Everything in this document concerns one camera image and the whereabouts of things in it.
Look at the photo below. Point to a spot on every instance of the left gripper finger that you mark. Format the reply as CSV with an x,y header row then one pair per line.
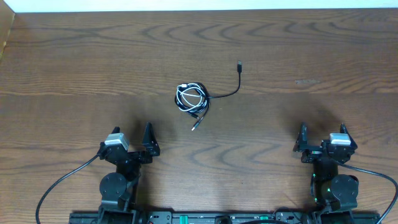
x,y
116,130
149,141

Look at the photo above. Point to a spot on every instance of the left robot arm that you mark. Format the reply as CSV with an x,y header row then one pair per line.
x,y
119,189

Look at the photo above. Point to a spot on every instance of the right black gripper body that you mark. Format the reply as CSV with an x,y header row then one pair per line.
x,y
311,155

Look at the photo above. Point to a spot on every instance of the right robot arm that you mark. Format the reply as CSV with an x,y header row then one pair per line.
x,y
334,193

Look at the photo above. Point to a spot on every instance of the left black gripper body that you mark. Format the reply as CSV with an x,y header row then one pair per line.
x,y
138,159

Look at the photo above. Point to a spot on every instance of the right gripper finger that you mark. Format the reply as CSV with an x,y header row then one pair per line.
x,y
301,143
344,130

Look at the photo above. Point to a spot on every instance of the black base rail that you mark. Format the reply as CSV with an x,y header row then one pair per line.
x,y
188,218

